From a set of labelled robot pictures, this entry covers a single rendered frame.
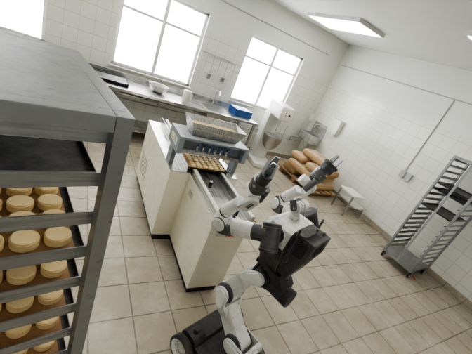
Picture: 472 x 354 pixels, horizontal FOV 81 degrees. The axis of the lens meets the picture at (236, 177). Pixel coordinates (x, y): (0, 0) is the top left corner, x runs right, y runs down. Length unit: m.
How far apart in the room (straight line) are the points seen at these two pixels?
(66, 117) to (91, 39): 4.81
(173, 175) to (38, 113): 2.18
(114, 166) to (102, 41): 4.79
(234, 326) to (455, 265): 4.09
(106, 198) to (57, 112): 0.18
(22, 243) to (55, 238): 0.05
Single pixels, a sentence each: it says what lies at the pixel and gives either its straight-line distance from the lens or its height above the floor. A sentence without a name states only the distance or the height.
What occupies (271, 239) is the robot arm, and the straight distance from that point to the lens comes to 1.38.
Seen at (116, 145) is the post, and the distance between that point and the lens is 0.51.
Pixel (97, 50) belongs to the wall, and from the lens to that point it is 5.29.
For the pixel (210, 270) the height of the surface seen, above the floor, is 0.30.
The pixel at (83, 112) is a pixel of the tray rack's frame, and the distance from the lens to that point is 0.48.
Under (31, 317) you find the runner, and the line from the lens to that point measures 0.80.
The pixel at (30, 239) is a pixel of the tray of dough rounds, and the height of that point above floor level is 1.51.
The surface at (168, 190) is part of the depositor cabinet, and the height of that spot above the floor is 0.62.
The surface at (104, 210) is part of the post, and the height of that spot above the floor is 1.63.
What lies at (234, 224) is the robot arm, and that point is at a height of 1.20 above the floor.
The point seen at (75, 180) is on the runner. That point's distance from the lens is 0.56.
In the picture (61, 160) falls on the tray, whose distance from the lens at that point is 0.64.
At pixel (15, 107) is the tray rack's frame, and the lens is 0.47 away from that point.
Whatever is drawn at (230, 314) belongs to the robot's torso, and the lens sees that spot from 2.07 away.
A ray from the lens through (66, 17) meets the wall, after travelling 5.25.
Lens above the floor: 1.98
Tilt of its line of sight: 23 degrees down
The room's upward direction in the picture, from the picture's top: 23 degrees clockwise
